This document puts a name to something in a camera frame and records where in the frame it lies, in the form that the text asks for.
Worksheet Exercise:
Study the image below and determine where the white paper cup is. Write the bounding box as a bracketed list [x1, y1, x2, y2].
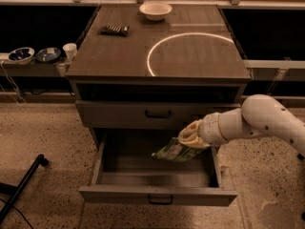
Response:
[63, 43, 77, 61]

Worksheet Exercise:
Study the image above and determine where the open lower drawer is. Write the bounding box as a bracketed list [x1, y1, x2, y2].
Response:
[79, 129, 237, 206]

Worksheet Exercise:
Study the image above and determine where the green jalapeno chip bag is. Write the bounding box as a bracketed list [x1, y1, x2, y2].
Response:
[152, 137, 210, 162]

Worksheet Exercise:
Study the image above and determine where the grey blue bowl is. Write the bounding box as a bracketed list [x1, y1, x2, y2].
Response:
[35, 47, 61, 63]

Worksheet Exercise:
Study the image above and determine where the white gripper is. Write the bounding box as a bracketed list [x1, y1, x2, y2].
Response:
[178, 113, 228, 149]

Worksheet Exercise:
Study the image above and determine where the black chair leg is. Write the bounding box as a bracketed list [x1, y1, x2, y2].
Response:
[0, 154, 49, 224]

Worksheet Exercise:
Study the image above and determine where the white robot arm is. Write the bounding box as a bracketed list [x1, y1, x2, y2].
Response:
[178, 94, 305, 156]

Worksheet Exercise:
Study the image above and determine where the blue patterned bowl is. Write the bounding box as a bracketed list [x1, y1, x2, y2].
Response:
[9, 47, 34, 65]

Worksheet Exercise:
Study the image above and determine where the white cable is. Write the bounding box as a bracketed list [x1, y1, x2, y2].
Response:
[0, 60, 27, 106]

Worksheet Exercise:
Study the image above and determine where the grey side shelf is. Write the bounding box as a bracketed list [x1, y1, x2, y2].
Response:
[0, 53, 70, 77]

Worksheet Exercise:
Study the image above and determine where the dark snack bar packet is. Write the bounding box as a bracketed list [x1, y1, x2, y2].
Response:
[99, 26, 130, 36]

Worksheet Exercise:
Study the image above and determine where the white bowl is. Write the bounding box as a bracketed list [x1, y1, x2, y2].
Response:
[139, 2, 173, 21]

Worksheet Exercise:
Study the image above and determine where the grey drawer cabinet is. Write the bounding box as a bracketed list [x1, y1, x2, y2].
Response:
[67, 5, 251, 143]

